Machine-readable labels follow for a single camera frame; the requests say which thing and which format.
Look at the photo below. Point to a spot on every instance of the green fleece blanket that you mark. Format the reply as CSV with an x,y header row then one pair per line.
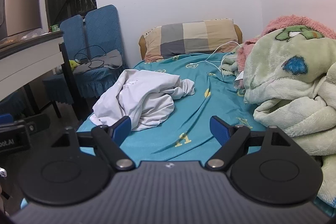
x,y
288,82

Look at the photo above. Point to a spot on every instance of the teal printed bed sheet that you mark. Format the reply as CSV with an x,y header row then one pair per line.
x,y
183,108

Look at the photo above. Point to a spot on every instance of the white fabric label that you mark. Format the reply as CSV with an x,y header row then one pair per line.
x,y
239,77

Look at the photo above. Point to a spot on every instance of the plaid pillow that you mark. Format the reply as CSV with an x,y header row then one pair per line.
x,y
189,37

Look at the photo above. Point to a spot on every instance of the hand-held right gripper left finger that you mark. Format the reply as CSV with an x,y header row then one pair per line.
x,y
122,130

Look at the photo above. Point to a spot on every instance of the clear plastic bag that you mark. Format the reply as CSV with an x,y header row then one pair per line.
x,y
23,36

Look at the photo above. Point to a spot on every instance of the pink fluffy blanket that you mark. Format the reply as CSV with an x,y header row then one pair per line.
x,y
283,22

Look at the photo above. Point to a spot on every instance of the white black desk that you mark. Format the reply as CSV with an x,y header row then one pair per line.
x,y
29,58

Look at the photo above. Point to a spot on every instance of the gold refrigerator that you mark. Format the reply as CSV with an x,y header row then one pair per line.
x,y
22,6

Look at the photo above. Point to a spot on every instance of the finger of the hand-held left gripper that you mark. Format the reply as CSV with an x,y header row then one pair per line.
x,y
39,121
5,118

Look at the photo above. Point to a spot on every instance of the grey cloth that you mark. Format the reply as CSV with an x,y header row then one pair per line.
x,y
113,58

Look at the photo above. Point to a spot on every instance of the white shirt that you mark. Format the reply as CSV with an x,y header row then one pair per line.
x,y
141,98

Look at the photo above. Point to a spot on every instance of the blue covered chair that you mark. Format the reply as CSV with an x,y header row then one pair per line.
x,y
71,32
105,27

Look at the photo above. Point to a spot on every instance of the yellow green plush toy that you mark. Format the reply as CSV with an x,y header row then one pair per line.
x,y
73,64

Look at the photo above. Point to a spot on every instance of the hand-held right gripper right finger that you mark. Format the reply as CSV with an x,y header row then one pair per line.
x,y
219,130

